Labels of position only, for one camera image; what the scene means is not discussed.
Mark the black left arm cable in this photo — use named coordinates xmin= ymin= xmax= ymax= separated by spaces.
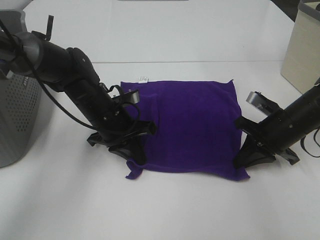
xmin=0 ymin=17 xmax=101 ymax=131

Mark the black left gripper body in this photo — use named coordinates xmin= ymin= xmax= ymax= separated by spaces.
xmin=87 ymin=109 xmax=157 ymax=148

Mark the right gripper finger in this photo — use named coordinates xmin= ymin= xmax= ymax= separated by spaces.
xmin=233 ymin=135 xmax=258 ymax=168
xmin=239 ymin=144 xmax=277 ymax=169

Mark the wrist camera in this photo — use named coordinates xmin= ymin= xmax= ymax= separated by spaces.
xmin=108 ymin=85 xmax=140 ymax=105
xmin=246 ymin=91 xmax=280 ymax=116

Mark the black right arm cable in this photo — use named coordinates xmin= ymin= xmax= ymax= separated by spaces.
xmin=299 ymin=127 xmax=320 ymax=159

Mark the purple towel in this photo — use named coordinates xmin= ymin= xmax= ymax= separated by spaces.
xmin=120 ymin=80 xmax=249 ymax=181

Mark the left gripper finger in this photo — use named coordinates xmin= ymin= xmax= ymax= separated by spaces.
xmin=108 ymin=145 xmax=135 ymax=160
xmin=130 ymin=138 xmax=147 ymax=166

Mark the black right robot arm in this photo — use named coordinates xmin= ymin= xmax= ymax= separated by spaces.
xmin=233 ymin=81 xmax=320 ymax=169

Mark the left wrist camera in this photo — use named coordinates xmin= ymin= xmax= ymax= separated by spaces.
xmin=108 ymin=85 xmax=140 ymax=105

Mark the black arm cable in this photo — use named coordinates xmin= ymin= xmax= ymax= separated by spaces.
xmin=0 ymin=17 xmax=101 ymax=131
xmin=299 ymin=127 xmax=320 ymax=159

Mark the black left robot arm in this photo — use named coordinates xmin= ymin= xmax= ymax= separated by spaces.
xmin=0 ymin=16 xmax=157 ymax=165

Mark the beige bin with grey rim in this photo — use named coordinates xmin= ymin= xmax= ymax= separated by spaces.
xmin=280 ymin=0 xmax=320 ymax=94

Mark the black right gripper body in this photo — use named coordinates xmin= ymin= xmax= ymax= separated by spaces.
xmin=234 ymin=109 xmax=300 ymax=165

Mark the grey perforated laundry basket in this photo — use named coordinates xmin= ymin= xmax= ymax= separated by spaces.
xmin=0 ymin=9 xmax=43 ymax=168

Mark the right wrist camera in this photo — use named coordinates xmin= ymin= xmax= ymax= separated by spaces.
xmin=246 ymin=91 xmax=280 ymax=116

